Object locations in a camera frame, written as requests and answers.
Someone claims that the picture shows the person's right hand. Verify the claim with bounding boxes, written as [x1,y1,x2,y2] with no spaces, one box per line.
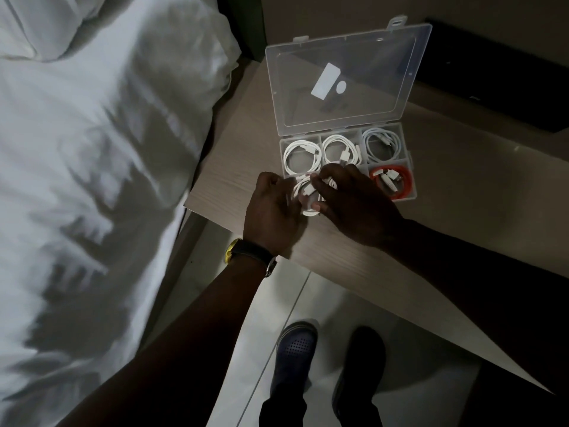
[310,164,406,251]

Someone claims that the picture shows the person's left hand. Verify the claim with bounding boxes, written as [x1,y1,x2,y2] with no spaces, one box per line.
[242,172,308,258]

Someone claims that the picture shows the white cable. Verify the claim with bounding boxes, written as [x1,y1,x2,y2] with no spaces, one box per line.
[291,173,338,218]
[362,127,403,164]
[322,134,362,168]
[283,139,322,176]

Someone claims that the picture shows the person's left forearm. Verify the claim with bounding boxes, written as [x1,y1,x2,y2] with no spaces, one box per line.
[57,251,274,427]

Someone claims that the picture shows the person's right forearm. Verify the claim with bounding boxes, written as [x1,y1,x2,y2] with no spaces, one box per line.
[384,220,569,396]

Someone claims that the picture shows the black wristwatch with gold case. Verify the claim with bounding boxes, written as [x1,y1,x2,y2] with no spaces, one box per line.
[224,238,278,279]

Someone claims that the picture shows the clear plastic organizer box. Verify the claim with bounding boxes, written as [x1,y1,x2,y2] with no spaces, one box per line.
[265,15,433,218]

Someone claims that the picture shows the blue perforated clog shoe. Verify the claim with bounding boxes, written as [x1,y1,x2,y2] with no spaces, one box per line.
[270,321,319,397]

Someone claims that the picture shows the dark clog shoe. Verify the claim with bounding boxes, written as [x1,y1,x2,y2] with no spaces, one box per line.
[333,326,387,416]

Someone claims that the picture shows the white bed sheet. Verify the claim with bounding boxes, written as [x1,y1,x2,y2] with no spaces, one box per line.
[0,0,242,427]

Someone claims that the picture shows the person's dark trousers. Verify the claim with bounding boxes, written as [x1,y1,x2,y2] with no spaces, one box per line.
[259,386,384,427]

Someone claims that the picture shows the white pillow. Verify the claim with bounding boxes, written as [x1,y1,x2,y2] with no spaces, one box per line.
[0,0,109,63]

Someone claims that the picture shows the red coiled cable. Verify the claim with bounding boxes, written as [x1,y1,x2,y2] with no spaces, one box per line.
[368,165,414,201]

